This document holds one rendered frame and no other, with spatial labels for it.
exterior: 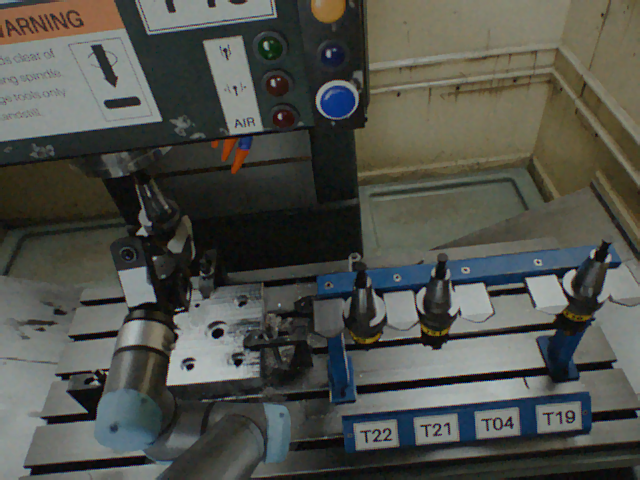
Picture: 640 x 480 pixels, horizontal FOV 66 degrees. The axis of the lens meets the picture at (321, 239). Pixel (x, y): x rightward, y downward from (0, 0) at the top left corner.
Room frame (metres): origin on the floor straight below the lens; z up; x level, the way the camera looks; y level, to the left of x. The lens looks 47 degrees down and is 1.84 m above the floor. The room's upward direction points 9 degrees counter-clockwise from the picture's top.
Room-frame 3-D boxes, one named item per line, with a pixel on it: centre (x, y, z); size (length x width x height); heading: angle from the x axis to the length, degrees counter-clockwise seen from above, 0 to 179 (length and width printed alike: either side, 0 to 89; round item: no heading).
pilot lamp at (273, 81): (0.37, 0.02, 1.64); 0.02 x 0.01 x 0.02; 86
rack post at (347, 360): (0.48, 0.00, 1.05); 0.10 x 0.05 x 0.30; 176
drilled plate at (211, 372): (0.59, 0.30, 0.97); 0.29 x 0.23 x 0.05; 86
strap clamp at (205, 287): (0.74, 0.27, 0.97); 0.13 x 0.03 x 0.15; 176
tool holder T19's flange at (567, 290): (0.40, -0.38, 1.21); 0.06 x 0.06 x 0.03
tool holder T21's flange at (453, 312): (0.42, -0.16, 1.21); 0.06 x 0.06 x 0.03
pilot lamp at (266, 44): (0.37, 0.02, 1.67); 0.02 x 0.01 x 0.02; 86
